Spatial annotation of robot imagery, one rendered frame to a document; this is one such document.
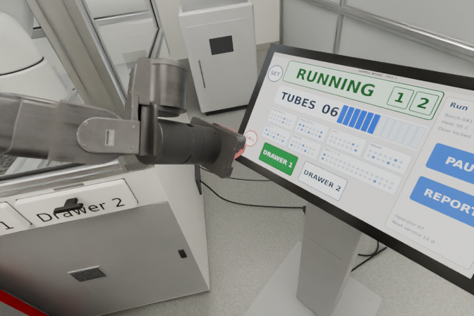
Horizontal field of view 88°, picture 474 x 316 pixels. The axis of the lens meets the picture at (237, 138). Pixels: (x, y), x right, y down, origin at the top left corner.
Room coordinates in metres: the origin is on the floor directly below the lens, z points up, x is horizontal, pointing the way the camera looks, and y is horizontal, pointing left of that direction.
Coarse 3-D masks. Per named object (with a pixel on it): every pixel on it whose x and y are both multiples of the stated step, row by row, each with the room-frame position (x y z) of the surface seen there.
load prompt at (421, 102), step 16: (288, 64) 0.55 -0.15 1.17; (304, 64) 0.52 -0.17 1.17; (288, 80) 0.52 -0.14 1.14; (304, 80) 0.50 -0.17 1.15; (320, 80) 0.47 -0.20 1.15; (336, 80) 0.45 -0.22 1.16; (352, 80) 0.43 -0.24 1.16; (368, 80) 0.42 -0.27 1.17; (384, 80) 0.40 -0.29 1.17; (352, 96) 0.41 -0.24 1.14; (368, 96) 0.39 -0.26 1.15; (384, 96) 0.38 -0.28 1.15; (400, 96) 0.36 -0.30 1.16; (416, 96) 0.35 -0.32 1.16; (432, 96) 0.34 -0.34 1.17; (400, 112) 0.34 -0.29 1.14; (416, 112) 0.33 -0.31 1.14; (432, 112) 0.32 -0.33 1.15
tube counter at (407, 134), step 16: (320, 112) 0.42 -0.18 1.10; (336, 112) 0.41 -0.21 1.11; (352, 112) 0.39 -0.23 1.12; (368, 112) 0.37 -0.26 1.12; (352, 128) 0.37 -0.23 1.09; (368, 128) 0.35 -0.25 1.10; (384, 128) 0.34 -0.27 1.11; (400, 128) 0.32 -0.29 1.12; (416, 128) 0.31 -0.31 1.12; (400, 144) 0.31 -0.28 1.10; (416, 144) 0.29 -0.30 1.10
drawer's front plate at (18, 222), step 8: (0, 208) 0.45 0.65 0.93; (8, 208) 0.46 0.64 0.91; (0, 216) 0.45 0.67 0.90; (8, 216) 0.45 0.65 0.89; (16, 216) 0.46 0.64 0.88; (0, 224) 0.45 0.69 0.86; (8, 224) 0.45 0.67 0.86; (16, 224) 0.45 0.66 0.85; (24, 224) 0.45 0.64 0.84; (0, 232) 0.44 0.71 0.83; (8, 232) 0.44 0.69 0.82
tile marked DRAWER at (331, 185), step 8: (304, 168) 0.36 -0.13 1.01; (312, 168) 0.35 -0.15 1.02; (320, 168) 0.34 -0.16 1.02; (304, 176) 0.35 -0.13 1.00; (312, 176) 0.34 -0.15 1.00; (320, 176) 0.33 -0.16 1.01; (328, 176) 0.32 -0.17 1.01; (336, 176) 0.32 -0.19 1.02; (312, 184) 0.33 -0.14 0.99; (320, 184) 0.32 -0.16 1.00; (328, 184) 0.31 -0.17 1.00; (336, 184) 0.31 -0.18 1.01; (344, 184) 0.30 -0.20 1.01; (320, 192) 0.31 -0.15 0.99; (328, 192) 0.30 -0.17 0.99; (336, 192) 0.30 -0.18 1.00; (336, 200) 0.28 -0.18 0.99
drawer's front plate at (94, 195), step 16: (64, 192) 0.47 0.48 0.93; (80, 192) 0.46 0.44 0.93; (96, 192) 0.47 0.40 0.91; (112, 192) 0.47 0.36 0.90; (128, 192) 0.48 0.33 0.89; (16, 208) 0.45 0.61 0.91; (32, 208) 0.45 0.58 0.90; (48, 208) 0.46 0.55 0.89; (96, 208) 0.47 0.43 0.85; (112, 208) 0.47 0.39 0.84; (128, 208) 0.47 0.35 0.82; (48, 224) 0.45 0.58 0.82
